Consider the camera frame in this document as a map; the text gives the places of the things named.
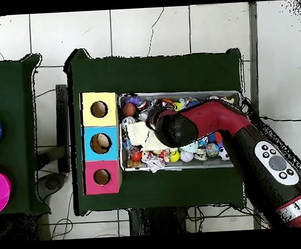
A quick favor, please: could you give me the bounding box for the silver drink can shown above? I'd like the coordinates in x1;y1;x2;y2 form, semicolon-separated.
120;115;137;127

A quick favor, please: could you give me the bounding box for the wooden box with three holes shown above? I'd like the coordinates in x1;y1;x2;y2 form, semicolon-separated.
78;90;124;196

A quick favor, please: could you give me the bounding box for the clear mesh bin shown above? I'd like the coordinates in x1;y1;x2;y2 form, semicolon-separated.
116;87;246;173

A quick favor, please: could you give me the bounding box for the globe print ball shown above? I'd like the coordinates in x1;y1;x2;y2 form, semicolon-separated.
204;142;220;158

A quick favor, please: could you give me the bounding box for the brown football toy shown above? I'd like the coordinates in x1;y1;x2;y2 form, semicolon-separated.
121;102;137;117

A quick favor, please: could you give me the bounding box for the black cable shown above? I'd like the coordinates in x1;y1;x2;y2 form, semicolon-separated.
240;93;301;125

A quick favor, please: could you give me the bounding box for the magenta bowl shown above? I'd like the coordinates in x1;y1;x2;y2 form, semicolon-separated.
0;167;13;215

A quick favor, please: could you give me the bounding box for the mint knitted cloth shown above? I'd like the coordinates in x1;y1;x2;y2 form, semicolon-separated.
178;140;199;154

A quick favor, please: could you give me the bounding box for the black and white soccer ball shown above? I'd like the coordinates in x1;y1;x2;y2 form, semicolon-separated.
218;147;230;162

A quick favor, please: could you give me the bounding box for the dark green tablecloth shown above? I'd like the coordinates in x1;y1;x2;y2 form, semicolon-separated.
62;40;250;217
0;53;51;217

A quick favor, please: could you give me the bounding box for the cream muslin cloth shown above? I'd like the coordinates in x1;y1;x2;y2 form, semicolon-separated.
125;119;177;154

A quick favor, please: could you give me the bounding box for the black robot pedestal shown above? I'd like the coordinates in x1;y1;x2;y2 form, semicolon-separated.
128;206;189;236

